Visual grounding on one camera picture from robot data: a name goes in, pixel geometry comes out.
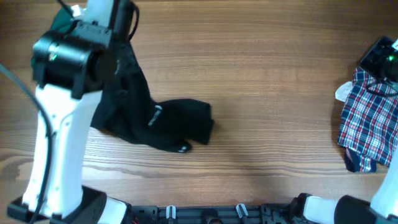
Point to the black garment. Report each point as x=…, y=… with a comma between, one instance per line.
x=128, y=111

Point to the green cloth bag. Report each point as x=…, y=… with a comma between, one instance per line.
x=62, y=21

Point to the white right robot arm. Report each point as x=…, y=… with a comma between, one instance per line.
x=380, y=61

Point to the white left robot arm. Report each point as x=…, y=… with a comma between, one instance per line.
x=70, y=69

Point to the white cloth piece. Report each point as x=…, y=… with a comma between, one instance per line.
x=342, y=93

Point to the plaid checkered cloth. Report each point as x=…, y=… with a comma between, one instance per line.
x=368, y=126

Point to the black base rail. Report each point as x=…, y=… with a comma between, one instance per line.
x=264, y=214

